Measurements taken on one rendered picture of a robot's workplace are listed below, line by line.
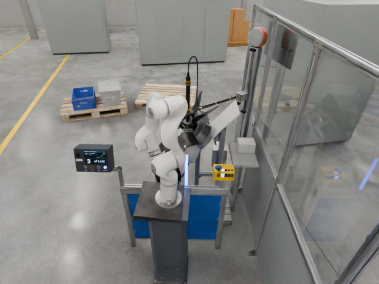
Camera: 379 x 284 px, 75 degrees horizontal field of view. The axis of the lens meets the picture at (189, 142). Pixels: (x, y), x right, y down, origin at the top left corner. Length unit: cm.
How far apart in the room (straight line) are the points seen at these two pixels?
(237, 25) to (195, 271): 881
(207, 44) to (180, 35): 85
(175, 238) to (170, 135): 87
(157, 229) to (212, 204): 59
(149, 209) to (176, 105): 80
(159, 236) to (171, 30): 631
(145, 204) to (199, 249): 110
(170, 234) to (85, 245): 124
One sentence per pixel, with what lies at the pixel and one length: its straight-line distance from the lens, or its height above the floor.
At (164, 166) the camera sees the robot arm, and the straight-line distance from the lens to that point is 150.
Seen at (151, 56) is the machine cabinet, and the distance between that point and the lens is 766.
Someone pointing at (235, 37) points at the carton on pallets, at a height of 30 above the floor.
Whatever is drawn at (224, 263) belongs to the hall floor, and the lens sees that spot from 270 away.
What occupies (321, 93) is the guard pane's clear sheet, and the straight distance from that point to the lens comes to 151.
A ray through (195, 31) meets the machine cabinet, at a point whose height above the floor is 93.
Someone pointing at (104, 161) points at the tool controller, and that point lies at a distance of 194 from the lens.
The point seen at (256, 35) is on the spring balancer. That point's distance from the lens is 233.
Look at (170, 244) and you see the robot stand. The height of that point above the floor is 61.
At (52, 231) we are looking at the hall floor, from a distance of 320.
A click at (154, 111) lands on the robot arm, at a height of 174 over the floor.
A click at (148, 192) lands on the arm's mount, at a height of 98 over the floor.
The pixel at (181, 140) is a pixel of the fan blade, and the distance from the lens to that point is 204.
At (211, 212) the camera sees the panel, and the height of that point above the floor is 54.
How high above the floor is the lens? 234
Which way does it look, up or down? 35 degrees down
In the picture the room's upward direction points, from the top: 1 degrees clockwise
